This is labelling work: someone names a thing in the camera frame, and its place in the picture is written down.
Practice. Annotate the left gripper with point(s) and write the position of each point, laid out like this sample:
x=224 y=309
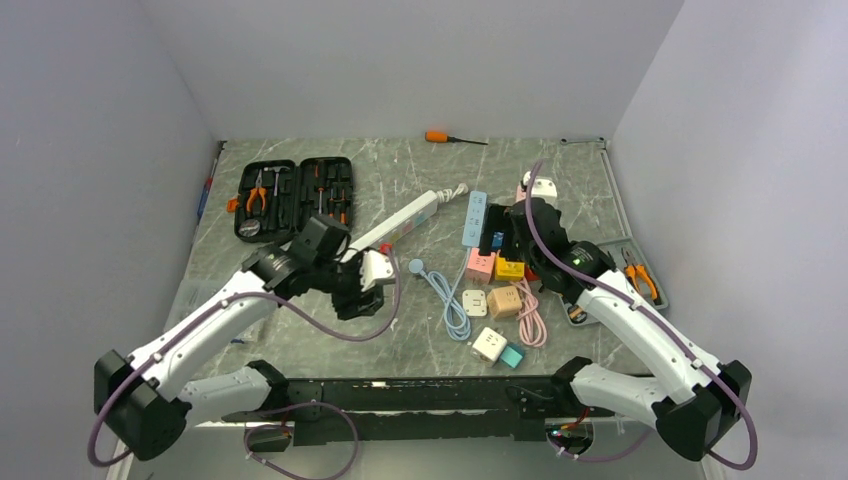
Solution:
x=349 y=306

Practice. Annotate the white charger plug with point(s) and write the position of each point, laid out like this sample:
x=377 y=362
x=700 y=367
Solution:
x=474 y=302

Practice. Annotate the small black orange screwdriver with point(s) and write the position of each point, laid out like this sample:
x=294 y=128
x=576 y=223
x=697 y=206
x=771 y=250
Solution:
x=339 y=204

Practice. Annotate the teal plug adapter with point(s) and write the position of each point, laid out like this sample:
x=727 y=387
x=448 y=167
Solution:
x=512 y=356

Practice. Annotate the orange handled screwdriver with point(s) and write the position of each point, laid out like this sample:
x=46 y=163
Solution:
x=443 y=138

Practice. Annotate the blue pen at wall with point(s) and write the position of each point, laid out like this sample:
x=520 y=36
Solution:
x=206 y=190

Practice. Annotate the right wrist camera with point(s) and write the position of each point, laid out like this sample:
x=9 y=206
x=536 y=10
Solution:
x=541 y=187

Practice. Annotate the black tool case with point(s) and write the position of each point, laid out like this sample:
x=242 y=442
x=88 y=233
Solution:
x=295 y=193

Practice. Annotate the clear plastic screw box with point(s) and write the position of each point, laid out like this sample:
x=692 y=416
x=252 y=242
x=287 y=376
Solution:
x=193 y=293

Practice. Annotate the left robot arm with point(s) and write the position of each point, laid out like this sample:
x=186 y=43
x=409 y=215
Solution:
x=150 y=396

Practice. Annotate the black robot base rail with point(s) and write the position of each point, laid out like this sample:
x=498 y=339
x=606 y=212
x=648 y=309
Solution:
x=522 y=408

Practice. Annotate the orange pliers in tray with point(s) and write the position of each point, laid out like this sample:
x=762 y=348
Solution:
x=639 y=277

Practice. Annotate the grey tool tray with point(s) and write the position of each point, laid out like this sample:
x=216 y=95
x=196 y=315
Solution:
x=613 y=249

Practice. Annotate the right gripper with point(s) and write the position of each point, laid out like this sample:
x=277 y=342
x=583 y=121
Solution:
x=509 y=229

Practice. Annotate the red cube socket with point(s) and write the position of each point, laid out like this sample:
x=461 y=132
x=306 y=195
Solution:
x=530 y=275

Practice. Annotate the pink power strip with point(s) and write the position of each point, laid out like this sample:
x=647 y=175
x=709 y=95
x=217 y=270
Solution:
x=520 y=193

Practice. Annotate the orange pliers in case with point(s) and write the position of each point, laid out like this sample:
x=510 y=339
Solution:
x=256 y=203

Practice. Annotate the beige cube socket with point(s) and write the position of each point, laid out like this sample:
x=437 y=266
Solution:
x=504 y=302

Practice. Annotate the white long power strip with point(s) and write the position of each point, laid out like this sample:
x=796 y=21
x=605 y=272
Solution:
x=406 y=219

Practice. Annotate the light blue power strip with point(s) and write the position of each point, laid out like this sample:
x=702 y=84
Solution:
x=474 y=219

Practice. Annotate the pink cube socket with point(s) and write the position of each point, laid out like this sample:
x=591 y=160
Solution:
x=479 y=268

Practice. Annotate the white cube socket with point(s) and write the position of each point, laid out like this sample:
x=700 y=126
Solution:
x=488 y=346

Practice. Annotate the blue cube socket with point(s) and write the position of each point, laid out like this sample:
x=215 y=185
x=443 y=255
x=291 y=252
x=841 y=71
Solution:
x=497 y=241

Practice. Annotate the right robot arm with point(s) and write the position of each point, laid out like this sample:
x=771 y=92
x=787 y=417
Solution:
x=691 y=399

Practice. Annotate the black electrical tape roll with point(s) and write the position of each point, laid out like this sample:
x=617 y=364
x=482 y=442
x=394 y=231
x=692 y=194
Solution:
x=576 y=315

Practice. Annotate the yellow cube socket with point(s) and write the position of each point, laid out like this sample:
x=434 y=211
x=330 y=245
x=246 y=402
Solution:
x=508 y=270

